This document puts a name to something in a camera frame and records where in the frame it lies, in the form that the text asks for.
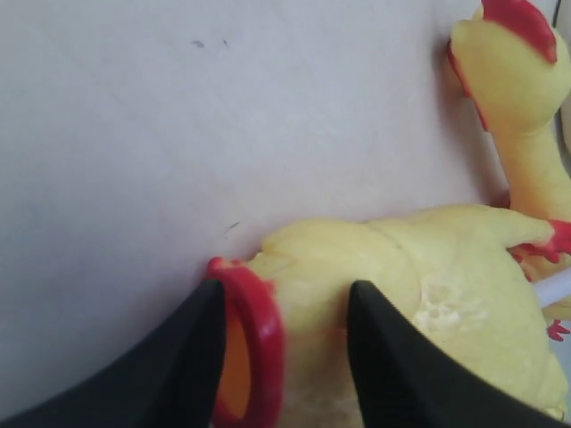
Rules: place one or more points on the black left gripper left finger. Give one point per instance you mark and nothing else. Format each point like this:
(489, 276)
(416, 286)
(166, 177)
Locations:
(170, 379)

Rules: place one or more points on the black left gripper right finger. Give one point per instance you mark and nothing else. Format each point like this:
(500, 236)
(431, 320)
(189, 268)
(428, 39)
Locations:
(404, 380)

